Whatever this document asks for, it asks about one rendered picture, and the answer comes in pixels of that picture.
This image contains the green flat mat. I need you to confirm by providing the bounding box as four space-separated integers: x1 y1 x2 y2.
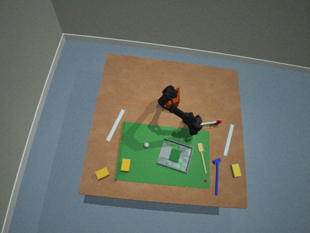
117 122 210 189

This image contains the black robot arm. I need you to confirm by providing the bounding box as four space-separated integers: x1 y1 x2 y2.
158 85 202 132

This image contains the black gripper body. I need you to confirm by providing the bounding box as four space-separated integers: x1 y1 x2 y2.
189 126 198 136

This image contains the blue golf putter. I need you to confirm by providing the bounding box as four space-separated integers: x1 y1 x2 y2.
212 158 221 195

